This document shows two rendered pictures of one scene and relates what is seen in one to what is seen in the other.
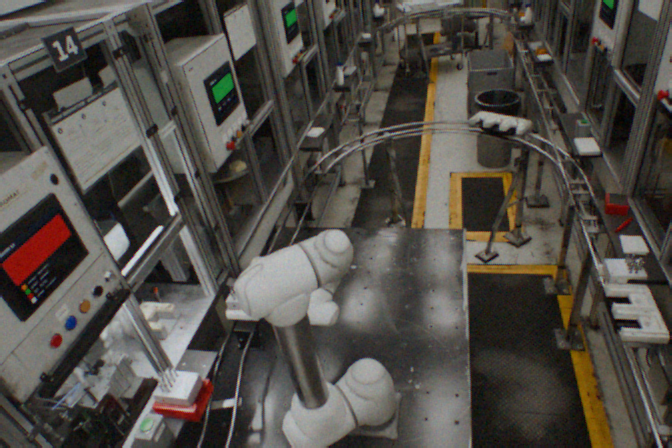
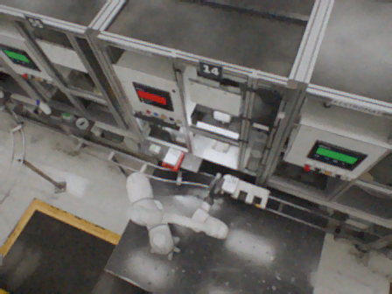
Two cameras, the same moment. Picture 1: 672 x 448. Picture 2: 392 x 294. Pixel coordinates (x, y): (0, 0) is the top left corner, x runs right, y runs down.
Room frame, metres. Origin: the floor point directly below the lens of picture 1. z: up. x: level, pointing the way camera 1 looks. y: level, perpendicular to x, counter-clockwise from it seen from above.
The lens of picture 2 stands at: (1.41, -0.34, 3.11)
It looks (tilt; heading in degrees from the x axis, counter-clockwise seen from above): 62 degrees down; 104
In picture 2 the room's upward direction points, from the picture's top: 9 degrees counter-clockwise
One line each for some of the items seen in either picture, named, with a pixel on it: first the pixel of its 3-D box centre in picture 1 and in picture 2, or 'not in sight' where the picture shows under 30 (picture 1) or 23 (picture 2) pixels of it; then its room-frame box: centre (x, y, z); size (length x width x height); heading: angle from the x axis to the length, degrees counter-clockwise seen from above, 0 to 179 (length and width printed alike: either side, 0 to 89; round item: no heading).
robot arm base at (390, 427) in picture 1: (375, 405); (166, 245); (0.97, -0.01, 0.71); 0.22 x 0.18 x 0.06; 163
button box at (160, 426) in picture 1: (152, 435); (157, 150); (0.83, 0.68, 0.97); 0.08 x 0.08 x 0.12; 73
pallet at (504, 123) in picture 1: (499, 126); not in sight; (2.74, -1.14, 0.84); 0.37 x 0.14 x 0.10; 41
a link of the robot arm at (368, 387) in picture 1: (368, 389); (161, 240); (0.95, 0.00, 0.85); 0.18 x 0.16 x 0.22; 114
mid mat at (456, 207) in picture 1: (483, 202); not in sight; (3.06, -1.19, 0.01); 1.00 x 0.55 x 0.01; 163
